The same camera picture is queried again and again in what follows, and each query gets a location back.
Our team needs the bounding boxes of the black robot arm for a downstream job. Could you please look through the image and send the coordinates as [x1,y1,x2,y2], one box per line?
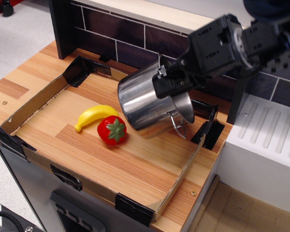
[152,0,290,99]

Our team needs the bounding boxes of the white sink drainboard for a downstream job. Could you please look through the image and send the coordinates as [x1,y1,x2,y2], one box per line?
[217,95,290,212]

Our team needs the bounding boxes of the red toy strawberry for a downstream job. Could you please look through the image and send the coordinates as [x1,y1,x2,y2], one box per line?
[97,116,127,145]

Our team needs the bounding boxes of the stainless steel pot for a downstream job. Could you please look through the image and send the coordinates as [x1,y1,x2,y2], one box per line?
[117,56,194,139]

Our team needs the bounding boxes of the black vertical post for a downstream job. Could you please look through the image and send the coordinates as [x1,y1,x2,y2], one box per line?
[227,68,252,125]

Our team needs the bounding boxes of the cardboard fence with black tape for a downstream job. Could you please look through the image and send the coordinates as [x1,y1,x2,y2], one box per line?
[0,53,231,232]

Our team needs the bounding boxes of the yellow toy banana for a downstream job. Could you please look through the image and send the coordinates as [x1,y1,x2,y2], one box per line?
[74,105,119,132]

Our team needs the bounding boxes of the grey oven control panel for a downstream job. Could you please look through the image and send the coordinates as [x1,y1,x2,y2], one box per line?
[50,191,107,232]

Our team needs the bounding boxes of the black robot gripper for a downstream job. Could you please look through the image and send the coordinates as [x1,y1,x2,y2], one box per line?
[152,14,252,99]

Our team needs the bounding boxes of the dark tile backsplash panel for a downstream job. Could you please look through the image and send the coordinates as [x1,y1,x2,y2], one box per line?
[70,0,290,107]

